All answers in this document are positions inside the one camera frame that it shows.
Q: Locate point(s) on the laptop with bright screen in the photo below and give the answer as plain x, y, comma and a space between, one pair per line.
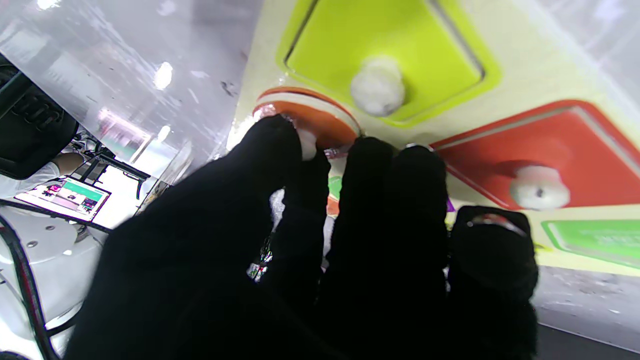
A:
65, 197

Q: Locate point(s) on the wooden shape puzzle board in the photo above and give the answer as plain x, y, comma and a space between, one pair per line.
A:
525, 75

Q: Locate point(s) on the red square puzzle piece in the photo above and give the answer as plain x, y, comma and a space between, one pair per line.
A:
575, 145

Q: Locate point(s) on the yellow trapezoid puzzle piece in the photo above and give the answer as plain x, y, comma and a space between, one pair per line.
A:
350, 40

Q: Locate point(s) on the orange oval puzzle piece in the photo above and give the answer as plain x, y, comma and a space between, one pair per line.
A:
320, 117

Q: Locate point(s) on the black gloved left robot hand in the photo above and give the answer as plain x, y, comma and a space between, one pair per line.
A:
200, 280

